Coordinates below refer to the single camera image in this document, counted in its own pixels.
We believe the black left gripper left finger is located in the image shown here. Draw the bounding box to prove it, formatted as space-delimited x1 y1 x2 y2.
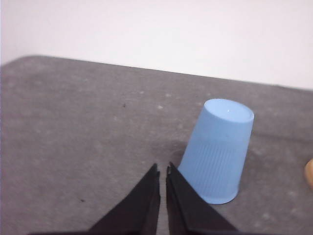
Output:
89 163 160 235

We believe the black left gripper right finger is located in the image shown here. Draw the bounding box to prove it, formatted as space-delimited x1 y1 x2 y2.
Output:
166 162 239 235

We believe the wooden cup tree stand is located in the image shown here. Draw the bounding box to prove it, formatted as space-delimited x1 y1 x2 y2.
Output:
305 159 313 189

